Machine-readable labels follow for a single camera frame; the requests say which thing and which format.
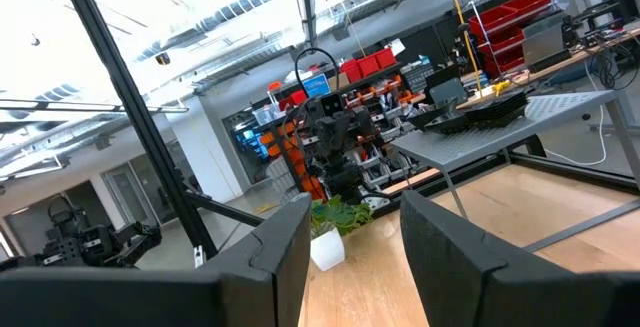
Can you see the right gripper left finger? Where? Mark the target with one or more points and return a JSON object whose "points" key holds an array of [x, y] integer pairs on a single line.
{"points": [[250, 292]]}

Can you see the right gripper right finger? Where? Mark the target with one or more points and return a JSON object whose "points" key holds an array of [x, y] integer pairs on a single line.
{"points": [[475, 292]]}

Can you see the black wavy-edged square plate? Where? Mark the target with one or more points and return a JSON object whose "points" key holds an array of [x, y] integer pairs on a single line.
{"points": [[425, 117]]}

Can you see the black rounded square plate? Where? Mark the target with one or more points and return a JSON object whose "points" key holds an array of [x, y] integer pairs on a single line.
{"points": [[455, 126]]}

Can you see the small black square plate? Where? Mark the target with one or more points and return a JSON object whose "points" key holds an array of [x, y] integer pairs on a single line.
{"points": [[497, 109]]}

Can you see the black background robot arm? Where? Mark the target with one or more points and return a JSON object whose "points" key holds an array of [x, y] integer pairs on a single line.
{"points": [[80, 247]]}

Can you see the black rack with parts bins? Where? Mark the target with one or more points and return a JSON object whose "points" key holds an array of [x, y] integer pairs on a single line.
{"points": [[370, 164]]}

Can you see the blue sign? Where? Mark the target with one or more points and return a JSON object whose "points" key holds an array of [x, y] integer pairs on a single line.
{"points": [[316, 86]]}

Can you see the small red storage bin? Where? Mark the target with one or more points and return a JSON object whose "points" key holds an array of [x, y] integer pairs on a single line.
{"points": [[350, 70], [385, 58], [368, 65]]}

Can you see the green plant in white pot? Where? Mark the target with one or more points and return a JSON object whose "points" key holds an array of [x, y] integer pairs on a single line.
{"points": [[327, 249]]}

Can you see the black cabinet with lit screen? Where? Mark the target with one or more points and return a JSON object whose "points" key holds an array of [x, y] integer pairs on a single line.
{"points": [[245, 139]]}

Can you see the dark grey flat panel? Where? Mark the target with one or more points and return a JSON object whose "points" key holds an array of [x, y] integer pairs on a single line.
{"points": [[448, 96]]}

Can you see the black flat monitor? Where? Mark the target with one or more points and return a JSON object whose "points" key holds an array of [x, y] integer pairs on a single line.
{"points": [[442, 74]]}

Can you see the grey perforated metal shelf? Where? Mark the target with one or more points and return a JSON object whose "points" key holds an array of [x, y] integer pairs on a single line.
{"points": [[475, 142]]}

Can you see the grey laptop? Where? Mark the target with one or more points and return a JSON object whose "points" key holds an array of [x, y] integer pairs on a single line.
{"points": [[542, 44]]}

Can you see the wooden desk with grey legs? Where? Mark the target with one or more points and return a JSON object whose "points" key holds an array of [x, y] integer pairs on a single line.
{"points": [[575, 59]]}

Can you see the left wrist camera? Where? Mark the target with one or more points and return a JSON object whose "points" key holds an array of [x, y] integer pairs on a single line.
{"points": [[332, 105]]}

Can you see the black aluminium table frame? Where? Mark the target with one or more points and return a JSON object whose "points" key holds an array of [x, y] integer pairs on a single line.
{"points": [[145, 132]]}

